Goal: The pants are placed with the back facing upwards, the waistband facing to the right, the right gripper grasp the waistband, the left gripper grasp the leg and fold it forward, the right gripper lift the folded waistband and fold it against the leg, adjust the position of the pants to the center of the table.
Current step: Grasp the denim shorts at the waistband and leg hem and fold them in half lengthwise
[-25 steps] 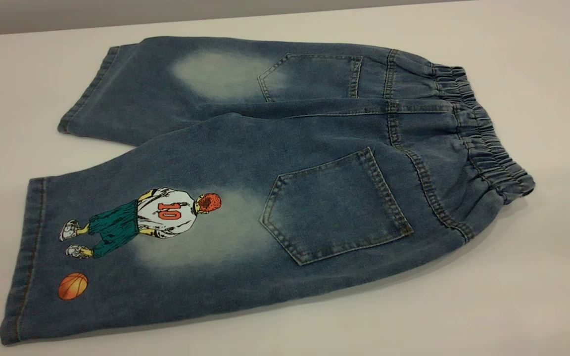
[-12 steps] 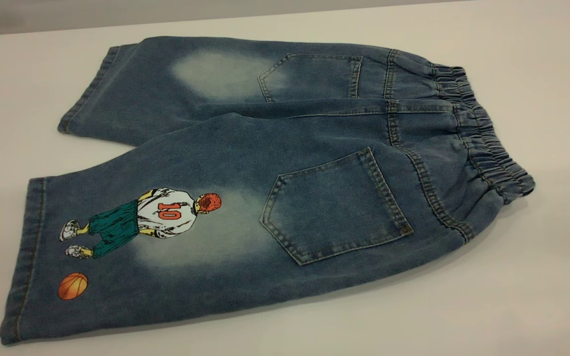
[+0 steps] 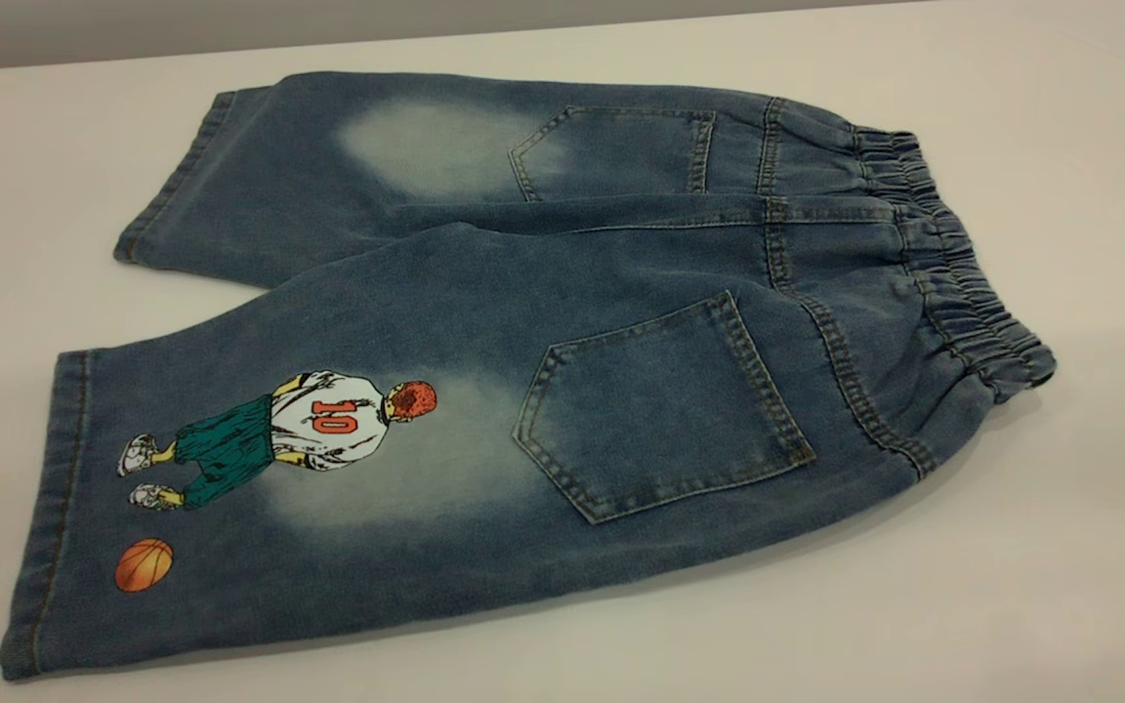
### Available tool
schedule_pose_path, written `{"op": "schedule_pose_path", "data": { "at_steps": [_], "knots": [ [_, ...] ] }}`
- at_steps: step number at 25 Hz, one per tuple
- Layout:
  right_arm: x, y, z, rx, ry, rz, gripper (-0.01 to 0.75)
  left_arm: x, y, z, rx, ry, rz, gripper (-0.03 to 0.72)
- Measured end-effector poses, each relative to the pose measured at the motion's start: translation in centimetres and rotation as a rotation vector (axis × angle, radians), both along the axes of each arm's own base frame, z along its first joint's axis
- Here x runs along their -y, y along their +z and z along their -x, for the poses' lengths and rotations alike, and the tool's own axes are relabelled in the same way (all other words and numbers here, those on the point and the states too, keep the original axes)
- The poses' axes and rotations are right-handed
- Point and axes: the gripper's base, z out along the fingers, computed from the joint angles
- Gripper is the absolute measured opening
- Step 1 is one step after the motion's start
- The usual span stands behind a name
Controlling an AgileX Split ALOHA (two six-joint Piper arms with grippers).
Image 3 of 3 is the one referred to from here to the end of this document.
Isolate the blue denim shorts basketball print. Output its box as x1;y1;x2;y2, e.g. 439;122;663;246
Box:
0;70;1059;682

